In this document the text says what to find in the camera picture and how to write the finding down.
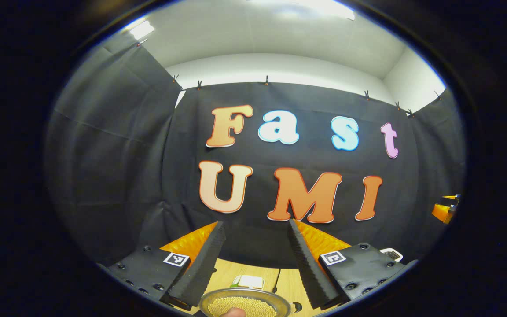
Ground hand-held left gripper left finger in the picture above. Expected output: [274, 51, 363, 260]
[97, 221, 227, 311]

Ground white toaster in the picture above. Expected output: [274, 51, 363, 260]
[379, 247, 404, 263]

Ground heap of yellow soybeans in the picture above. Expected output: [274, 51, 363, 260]
[208, 296, 277, 317]

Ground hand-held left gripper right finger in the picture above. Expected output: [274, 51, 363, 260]
[287, 219, 418, 310]

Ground row of black cloth clips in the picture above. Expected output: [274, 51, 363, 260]
[137, 39, 441, 118]

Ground sandwich on small plate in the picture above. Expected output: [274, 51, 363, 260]
[231, 274, 265, 290]

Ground steel pot with black handle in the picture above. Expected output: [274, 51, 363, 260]
[198, 288, 303, 317]

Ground black backdrop cloth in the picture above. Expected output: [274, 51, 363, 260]
[44, 42, 467, 282]

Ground ceiling light panel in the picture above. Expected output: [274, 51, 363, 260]
[129, 20, 156, 40]

